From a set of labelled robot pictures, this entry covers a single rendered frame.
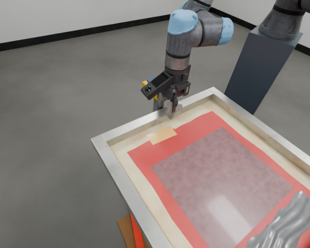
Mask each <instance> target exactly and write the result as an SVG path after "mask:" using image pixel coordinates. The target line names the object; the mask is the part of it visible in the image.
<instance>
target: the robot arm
mask: <svg viewBox="0 0 310 248"><path fill-rule="evenodd" d="M212 2H213V0H187V1H185V2H184V3H183V4H182V5H181V6H180V8H179V9H178V10H175V11H173V12H172V13H171V15H170V19H169V25H168V30H167V31H168V35H167V44H166V53H165V68H164V69H165V70H164V71H163V72H162V73H160V74H159V75H158V76H156V77H155V78H154V79H153V80H151V81H150V82H149V83H148V84H146V85H145V86H144V87H143V88H142V89H141V92H142V93H143V95H144V96H145V97H146V98H147V99H148V100H151V99H152V98H153V97H155V96H156V95H157V100H158V106H159V108H160V109H162V108H163V103H164V101H166V100H170V102H168V118H169V119H170V120H171V119H173V117H174V115H175V114H176V113H177V112H178V111H180V110H181V109H182V107H183V105H182V104H179V103H178V99H177V97H179V96H182V95H183V96H186V95H188V93H189V88H190V84H191V82H190V81H188V77H189V72H190V68H191V65H190V64H189V58H190V53H191V49H192V48H193V47H206V46H218V45H223V44H226V43H228V42H229V41H230V39H231V38H232V34H233V31H234V26H233V22H232V21H231V19H229V18H223V17H220V18H217V17H215V16H214V15H212V14H211V13H209V12H208V11H209V9H210V7H211V4H212ZM305 12H307V13H309V14H310V0H276V2H275V4H274V6H273V8H272V10H271V11H270V13H269V14H268V15H267V16H266V18H265V19H264V20H263V21H262V23H261V24H260V26H259V31H260V32H261V33H262V34H264V35H266V36H268V37H271V38H274V39H279V40H294V39H296V37H297V35H298V34H299V31H300V27H301V23H302V19H303V16H304V14H305ZM187 87H188V91H187V93H186V90H187Z"/></svg>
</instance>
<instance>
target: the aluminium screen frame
mask: <svg viewBox="0 0 310 248"><path fill-rule="evenodd" d="M210 100H212V101H214V102H215V103H216V104H217V105H219V106H220V107H221V108H223V109H224V110H225V111H226V112H228V113H229V114H230V115H232V116H233V117H234V118H236V119H237V120H238V121H239V122H241V123H242V124H243V125H244V126H246V127H247V128H248V129H250V130H251V131H252V132H253V133H255V134H256V135H257V136H259V137H260V138H261V139H262V140H264V141H265V142H266V143H268V144H269V145H270V146H271V147H273V148H274V149H275V150H277V151H278V152H279V153H280V154H282V155H283V156H284V157H285V158H287V159H288V160H289V161H291V162H292V163H293V164H295V165H296V166H297V167H298V168H300V169H301V170H302V171H304V172H305V173H306V174H307V175H309V176H310V156H308V155H307V154H306V153H304V152H303V151H301V150H300V149H299V148H297V147H296V146H294V145H293V144H292V143H290V142H289V141H287V140H286V139H285V138H283V137H282V136H281V135H279V134H278V133H276V132H275V131H274V130H272V129H271V128H270V127H268V126H267V125H265V124H264V123H263V122H261V121H260V120H259V119H257V118H256V117H255V116H253V115H252V114H251V113H249V112H248V111H246V110H245V109H244V108H242V107H241V106H240V105H238V104H237V103H235V102H234V101H232V100H231V99H230V98H228V97H227V96H226V95H224V94H223V93H221V92H220V91H219V90H217V89H216V88H215V87H212V88H209V89H207V90H205V91H202V92H200V93H197V94H195V95H193V96H190V97H188V98H185V99H183V100H181V101H178V103H179V104H182V105H183V107H182V109H181V110H180V111H178V112H177V113H176V114H175V115H174V117H175V116H177V115H179V114H182V113H184V112H186V111H188V110H190V109H192V108H195V107H197V106H199V105H201V104H203V103H205V102H208V101H210ZM166 120H169V118H168V106H167V107H164V108H162V109H160V110H157V111H155V112H152V113H150V114H148V115H145V116H143V117H141V118H138V119H136V120H134V121H131V122H129V123H126V124H124V125H122V126H119V127H117V128H115V129H113V130H110V131H108V132H105V133H103V134H101V135H98V136H96V137H94V138H91V142H92V145H93V147H94V149H95V151H96V153H97V155H98V156H99V158H100V160H101V162H102V163H103V165H104V167H105V169H106V170H107V172H108V174H109V176H110V178H111V179H112V181H113V183H114V185H115V186H116V188H117V190H118V192H119V194H120V195H121V197H122V199H123V201H124V202H125V204H126V206H127V208H128V209H129V211H130V213H131V215H132V216H133V218H134V220H135V222H136V224H137V225H138V227H139V229H140V231H141V232H142V234H143V236H144V238H145V240H146V241H147V243H148V245H149V247H150V248H172V246H171V245H170V243H169V242H168V240H167V238H166V237H165V235H164V234H163V232H162V230H161V229H160V227H159V225H158V224H157V222H156V221H155V219H154V217H153V216H152V214H151V213H150V211H149V209H148V208H147V206H146V205H145V203H144V202H143V200H142V198H141V197H140V195H139V194H138V192H137V190H136V189H135V187H134V186H133V184H132V182H131V181H130V179H129V178H128V176H127V174H126V173H125V171H124V170H123V168H122V167H121V165H120V163H119V162H118V160H117V159H116V157H115V156H114V154H113V152H112V151H111V149H110V148H109V147H110V146H112V145H114V144H116V143H119V142H121V141H123V140H125V139H127V138H129V137H132V136H134V135H136V134H138V133H140V132H142V131H145V130H147V129H149V128H151V127H153V126H155V125H158V124H160V123H162V122H164V121H166Z"/></svg>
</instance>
